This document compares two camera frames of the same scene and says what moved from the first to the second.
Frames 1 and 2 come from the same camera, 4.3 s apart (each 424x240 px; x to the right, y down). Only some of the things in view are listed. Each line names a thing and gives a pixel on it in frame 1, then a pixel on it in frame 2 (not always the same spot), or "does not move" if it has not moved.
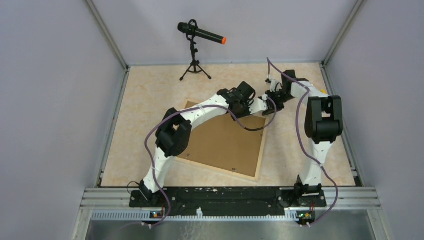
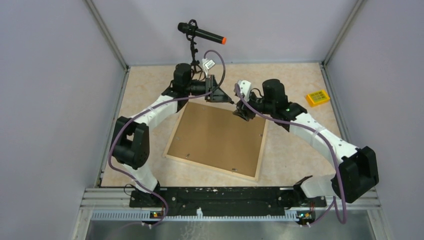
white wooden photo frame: [221, 143] does not move
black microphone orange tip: [191, 29] does not move
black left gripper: [247, 112] -> [219, 95]
